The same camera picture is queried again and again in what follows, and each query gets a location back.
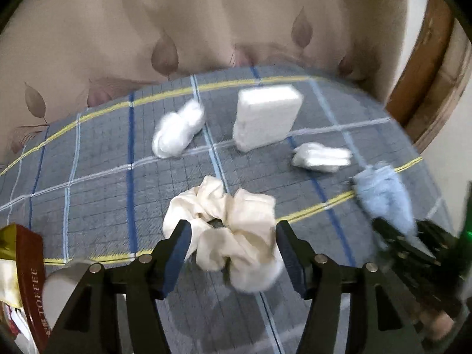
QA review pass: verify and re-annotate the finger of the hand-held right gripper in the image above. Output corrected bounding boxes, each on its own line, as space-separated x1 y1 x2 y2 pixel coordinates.
413 219 452 262
372 217 406 262

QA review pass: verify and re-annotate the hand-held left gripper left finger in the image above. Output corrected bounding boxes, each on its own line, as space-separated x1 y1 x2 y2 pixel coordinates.
46 219 193 354

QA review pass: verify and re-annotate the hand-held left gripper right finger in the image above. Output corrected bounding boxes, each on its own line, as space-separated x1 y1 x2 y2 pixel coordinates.
275 220 425 354

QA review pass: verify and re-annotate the light blue sock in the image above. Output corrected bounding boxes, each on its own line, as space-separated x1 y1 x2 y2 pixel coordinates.
350 161 419 237

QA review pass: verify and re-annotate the cream satin scrunchie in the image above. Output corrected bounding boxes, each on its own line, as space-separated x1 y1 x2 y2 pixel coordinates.
162 176 285 293

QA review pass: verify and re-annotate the stainless steel bowl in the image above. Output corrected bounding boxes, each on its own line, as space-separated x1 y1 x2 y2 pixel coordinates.
42 259 101 336

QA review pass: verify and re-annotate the red and gold tin box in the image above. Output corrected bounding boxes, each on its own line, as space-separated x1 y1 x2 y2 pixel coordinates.
0 223 49 353

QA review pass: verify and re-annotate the white sponge block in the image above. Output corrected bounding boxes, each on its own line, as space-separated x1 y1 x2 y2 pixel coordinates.
232 85 305 153

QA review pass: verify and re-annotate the person's right hand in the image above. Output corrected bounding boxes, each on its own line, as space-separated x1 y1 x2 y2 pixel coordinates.
418 307 458 344

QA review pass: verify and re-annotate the small white folded sock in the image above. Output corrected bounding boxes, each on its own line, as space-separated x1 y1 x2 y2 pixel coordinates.
292 142 353 173

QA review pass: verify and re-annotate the grey plaid bedsheet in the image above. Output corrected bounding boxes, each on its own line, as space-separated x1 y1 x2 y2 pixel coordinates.
0 65 455 354

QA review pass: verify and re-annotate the white balled sock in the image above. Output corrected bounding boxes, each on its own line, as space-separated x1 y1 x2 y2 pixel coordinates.
151 99 206 159

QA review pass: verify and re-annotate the brown wooden door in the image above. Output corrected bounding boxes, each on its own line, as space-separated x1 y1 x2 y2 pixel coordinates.
385 0 472 154

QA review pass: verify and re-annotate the beige leaf print curtain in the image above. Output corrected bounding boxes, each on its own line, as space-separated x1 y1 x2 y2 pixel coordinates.
0 0 419 165

